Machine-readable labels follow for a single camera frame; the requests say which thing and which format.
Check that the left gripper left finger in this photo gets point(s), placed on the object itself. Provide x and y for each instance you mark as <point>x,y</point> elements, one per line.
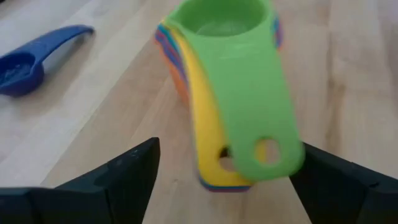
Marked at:
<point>109,193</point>

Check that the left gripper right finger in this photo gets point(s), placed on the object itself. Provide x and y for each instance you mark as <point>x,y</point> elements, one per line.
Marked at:
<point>342,196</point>

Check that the yellow measuring cup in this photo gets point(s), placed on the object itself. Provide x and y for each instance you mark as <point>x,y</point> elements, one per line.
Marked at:
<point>208,124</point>

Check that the orange measuring cup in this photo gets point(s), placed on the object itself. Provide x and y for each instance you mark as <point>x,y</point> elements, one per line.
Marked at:
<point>180,85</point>

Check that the green measuring cup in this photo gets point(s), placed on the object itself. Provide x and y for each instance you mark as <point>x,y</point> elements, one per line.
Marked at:
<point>248,93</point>

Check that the small navy measuring cup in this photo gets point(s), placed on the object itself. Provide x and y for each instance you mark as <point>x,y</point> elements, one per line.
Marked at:
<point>18,74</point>

